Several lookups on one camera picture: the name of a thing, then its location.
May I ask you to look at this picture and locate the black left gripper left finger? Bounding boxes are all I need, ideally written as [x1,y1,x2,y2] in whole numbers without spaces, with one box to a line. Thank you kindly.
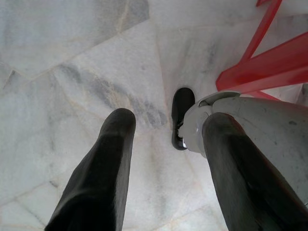
[44,107,137,231]

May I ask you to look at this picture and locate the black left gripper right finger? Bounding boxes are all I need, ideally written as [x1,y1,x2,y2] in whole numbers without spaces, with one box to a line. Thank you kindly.
[203,112,308,231]

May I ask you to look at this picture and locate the black robot foot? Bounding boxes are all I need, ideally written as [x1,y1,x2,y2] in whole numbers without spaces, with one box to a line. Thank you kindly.
[171,88,195,151]

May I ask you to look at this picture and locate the red plastic stool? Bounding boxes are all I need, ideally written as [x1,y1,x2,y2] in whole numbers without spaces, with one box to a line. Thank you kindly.
[215,0,308,102]

